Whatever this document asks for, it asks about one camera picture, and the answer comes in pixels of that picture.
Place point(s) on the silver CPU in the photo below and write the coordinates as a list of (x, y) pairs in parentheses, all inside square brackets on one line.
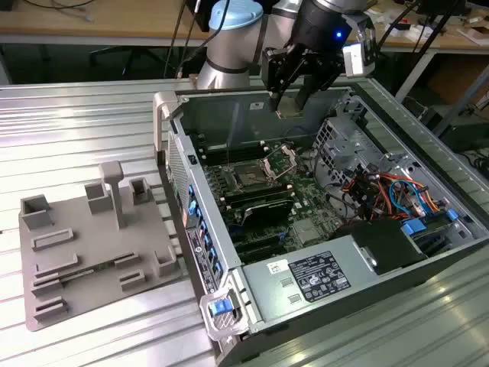
[(290, 114)]

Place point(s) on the grey open PC case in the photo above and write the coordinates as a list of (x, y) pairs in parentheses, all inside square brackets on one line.
[(221, 237)]

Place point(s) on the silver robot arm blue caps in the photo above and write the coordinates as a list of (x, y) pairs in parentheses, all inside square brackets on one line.
[(229, 53)]

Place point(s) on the black plastic shroud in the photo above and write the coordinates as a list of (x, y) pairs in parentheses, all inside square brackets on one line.
[(382, 244)]

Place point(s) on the small white box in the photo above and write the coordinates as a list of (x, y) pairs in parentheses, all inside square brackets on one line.
[(416, 33)]

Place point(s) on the blue case latch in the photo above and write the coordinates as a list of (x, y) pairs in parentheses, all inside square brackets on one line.
[(219, 307)]

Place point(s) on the white box black top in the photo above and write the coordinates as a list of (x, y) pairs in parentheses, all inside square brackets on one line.
[(403, 27)]

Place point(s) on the large blue carrier tab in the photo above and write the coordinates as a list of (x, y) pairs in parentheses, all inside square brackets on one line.
[(414, 227)]

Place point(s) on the wooden desk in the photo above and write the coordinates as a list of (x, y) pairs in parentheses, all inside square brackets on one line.
[(114, 19)]

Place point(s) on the grey parts rack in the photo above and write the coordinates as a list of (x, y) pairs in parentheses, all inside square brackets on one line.
[(95, 237)]

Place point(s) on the silver perforated drive cage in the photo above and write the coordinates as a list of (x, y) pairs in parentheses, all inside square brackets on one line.
[(355, 143)]

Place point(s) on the black equipment box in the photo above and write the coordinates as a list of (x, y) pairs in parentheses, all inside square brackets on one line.
[(470, 134)]

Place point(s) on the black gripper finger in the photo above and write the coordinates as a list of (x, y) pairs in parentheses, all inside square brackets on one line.
[(319, 72), (279, 72)]

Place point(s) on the silver chipset heatsink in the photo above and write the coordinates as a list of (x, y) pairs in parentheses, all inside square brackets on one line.
[(305, 231)]

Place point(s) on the thin metal locking lever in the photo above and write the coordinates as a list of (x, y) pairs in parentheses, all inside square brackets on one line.
[(228, 156)]

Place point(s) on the green motherboard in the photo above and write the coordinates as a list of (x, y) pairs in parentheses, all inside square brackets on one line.
[(313, 199)]

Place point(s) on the grey power supply unit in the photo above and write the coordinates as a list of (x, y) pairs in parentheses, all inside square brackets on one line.
[(275, 302)]

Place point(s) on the CPU socket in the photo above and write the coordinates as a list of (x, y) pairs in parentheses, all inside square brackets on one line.
[(248, 177)]

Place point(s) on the green RAM stick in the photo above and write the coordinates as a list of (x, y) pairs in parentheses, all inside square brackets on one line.
[(89, 272)]

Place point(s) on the black graphics card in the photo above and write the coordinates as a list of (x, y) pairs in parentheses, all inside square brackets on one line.
[(267, 214)]

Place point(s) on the black RAM slot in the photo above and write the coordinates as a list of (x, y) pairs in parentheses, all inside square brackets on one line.
[(263, 191), (244, 153), (267, 197)]

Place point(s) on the black office chair base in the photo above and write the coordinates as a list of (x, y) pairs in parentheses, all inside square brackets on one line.
[(131, 51)]

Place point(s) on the black expansion slot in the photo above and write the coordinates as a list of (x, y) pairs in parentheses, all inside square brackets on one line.
[(263, 254), (260, 239)]

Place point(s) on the small blue carrier tab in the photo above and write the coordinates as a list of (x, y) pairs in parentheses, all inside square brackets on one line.
[(452, 215)]

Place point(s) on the black monitor base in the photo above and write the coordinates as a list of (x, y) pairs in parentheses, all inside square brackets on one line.
[(439, 5)]

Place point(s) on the brown cardboard piece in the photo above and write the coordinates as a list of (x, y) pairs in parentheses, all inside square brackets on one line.
[(477, 33)]

